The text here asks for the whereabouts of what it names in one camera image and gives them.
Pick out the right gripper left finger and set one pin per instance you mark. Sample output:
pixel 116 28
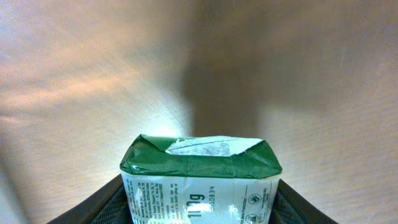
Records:
pixel 107 205

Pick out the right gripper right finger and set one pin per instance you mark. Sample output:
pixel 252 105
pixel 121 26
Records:
pixel 290 207

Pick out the green soap bar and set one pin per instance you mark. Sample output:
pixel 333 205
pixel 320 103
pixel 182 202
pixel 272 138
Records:
pixel 202 180

